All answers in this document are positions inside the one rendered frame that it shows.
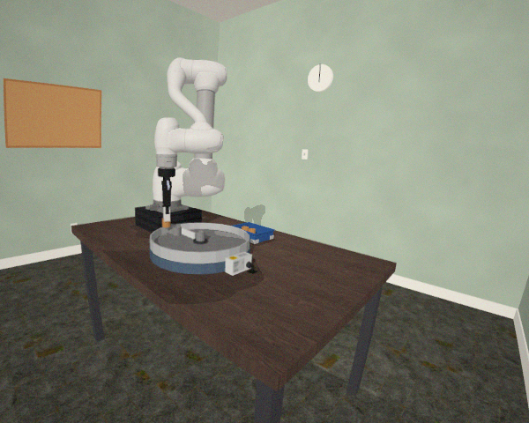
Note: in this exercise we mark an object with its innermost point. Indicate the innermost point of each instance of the blue shallow tray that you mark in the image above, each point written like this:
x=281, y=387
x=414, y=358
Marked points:
x=262, y=233

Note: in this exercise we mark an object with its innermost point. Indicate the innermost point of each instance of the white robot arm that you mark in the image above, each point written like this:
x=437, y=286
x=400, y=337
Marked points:
x=202, y=178

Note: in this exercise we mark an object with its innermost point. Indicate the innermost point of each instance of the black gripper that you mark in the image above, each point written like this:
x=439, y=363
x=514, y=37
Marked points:
x=166, y=190

